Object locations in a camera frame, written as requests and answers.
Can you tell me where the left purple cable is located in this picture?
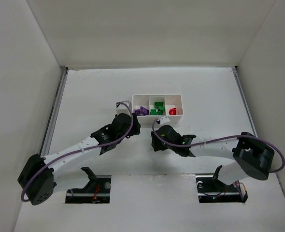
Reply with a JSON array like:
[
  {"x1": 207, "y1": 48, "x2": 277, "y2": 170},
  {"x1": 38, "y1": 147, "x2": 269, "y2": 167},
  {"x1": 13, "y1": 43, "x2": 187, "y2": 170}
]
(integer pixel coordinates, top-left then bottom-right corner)
[{"x1": 21, "y1": 101, "x2": 134, "y2": 203}]

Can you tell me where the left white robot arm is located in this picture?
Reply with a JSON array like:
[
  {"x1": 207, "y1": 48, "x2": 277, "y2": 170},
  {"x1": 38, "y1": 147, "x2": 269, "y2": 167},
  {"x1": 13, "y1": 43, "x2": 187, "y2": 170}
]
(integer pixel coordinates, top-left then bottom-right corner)
[{"x1": 17, "y1": 113, "x2": 141, "y2": 205}]

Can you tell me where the purple flower lego block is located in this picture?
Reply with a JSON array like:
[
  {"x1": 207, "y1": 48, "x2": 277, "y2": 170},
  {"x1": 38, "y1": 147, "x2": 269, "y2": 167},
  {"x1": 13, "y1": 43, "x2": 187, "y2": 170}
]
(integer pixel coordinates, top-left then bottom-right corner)
[{"x1": 133, "y1": 106, "x2": 150, "y2": 116}]

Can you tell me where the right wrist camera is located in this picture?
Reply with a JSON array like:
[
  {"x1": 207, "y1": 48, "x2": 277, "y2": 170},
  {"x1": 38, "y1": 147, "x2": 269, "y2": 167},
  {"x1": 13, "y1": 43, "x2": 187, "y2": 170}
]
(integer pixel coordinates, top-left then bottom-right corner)
[{"x1": 156, "y1": 116, "x2": 170, "y2": 125}]

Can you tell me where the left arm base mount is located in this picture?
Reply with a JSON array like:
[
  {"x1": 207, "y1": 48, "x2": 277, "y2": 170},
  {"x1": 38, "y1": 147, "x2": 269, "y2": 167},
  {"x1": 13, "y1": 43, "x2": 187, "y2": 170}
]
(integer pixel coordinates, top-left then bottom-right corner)
[{"x1": 65, "y1": 167, "x2": 112, "y2": 204}]

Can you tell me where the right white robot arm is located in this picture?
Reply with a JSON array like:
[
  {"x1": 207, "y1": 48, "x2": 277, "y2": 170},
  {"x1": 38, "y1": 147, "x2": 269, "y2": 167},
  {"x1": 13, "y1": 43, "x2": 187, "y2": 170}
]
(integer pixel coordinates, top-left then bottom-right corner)
[{"x1": 151, "y1": 125, "x2": 274, "y2": 185}]

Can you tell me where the green lego brick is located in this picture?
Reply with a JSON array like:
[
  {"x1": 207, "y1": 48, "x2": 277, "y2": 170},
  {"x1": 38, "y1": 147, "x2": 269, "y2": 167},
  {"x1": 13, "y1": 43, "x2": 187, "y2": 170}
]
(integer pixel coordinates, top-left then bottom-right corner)
[{"x1": 150, "y1": 101, "x2": 165, "y2": 116}]

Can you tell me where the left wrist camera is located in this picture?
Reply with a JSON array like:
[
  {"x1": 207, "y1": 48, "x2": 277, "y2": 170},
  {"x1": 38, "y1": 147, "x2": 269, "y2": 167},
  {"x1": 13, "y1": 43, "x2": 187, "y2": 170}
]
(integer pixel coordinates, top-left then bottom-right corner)
[{"x1": 116, "y1": 101, "x2": 132, "y2": 115}]

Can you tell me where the purple cable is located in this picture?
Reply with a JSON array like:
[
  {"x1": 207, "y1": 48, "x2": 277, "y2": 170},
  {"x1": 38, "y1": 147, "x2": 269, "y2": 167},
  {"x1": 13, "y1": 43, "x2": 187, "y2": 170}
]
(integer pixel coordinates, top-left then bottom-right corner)
[
  {"x1": 21, "y1": 101, "x2": 134, "y2": 203},
  {"x1": 151, "y1": 118, "x2": 285, "y2": 174}
]

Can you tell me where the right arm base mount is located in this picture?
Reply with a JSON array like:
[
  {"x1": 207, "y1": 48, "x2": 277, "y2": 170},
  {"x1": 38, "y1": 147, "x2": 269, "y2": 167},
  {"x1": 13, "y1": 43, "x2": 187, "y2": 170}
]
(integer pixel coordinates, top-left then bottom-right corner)
[{"x1": 196, "y1": 165, "x2": 248, "y2": 203}]

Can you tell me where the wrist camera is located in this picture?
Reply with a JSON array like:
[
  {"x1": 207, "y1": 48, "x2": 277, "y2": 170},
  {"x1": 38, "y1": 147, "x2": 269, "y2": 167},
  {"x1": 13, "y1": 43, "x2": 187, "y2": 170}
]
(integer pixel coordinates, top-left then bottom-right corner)
[
  {"x1": 156, "y1": 116, "x2": 170, "y2": 125},
  {"x1": 116, "y1": 101, "x2": 132, "y2": 115}
]

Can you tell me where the red lego piece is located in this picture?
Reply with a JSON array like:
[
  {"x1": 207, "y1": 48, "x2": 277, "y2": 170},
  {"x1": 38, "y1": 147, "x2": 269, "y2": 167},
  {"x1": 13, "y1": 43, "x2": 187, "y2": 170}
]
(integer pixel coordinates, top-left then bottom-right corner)
[{"x1": 169, "y1": 107, "x2": 178, "y2": 116}]

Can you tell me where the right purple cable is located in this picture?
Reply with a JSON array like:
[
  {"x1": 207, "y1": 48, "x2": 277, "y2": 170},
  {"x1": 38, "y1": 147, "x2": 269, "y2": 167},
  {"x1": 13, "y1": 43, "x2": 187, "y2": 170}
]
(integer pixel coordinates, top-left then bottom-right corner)
[{"x1": 151, "y1": 118, "x2": 285, "y2": 174}]

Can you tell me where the white three-compartment tray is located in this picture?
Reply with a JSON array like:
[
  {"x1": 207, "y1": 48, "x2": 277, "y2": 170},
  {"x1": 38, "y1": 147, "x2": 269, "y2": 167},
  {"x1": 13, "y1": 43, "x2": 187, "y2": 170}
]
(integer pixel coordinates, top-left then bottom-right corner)
[{"x1": 132, "y1": 94, "x2": 184, "y2": 125}]

